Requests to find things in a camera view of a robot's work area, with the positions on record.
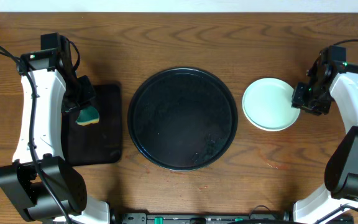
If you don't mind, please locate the green yellow sponge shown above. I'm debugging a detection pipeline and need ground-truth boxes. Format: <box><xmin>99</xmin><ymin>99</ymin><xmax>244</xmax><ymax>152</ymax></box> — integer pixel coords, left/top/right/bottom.
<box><xmin>75</xmin><ymin>106</ymin><xmax>99</xmax><ymax>126</ymax></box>

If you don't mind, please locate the light blue plate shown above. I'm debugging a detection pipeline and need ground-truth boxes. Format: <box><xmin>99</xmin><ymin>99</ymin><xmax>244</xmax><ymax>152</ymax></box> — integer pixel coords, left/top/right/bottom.
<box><xmin>242</xmin><ymin>78</ymin><xmax>300</xmax><ymax>131</ymax></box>

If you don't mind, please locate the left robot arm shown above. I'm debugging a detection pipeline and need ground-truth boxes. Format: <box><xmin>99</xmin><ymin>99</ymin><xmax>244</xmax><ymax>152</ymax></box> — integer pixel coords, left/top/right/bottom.
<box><xmin>0</xmin><ymin>33</ymin><xmax>111</xmax><ymax>223</ymax></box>

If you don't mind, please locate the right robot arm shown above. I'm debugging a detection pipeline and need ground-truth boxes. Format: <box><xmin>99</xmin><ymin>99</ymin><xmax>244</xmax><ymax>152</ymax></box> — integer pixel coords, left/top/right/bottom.
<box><xmin>291</xmin><ymin>42</ymin><xmax>358</xmax><ymax>223</ymax></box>

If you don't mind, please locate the rectangular black tray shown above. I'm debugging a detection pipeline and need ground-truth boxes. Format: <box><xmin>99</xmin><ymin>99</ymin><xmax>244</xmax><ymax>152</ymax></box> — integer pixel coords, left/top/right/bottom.
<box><xmin>61</xmin><ymin>83</ymin><xmax>122</xmax><ymax>166</ymax></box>

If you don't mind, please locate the round black tray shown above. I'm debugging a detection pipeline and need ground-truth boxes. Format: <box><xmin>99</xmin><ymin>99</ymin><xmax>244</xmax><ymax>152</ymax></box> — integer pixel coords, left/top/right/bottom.
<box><xmin>127</xmin><ymin>67</ymin><xmax>238</xmax><ymax>171</ymax></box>

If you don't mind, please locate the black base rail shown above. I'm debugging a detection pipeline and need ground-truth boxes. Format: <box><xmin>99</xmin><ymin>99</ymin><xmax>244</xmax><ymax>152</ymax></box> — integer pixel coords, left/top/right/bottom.
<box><xmin>111</xmin><ymin>207</ymin><xmax>294</xmax><ymax>224</ymax></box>

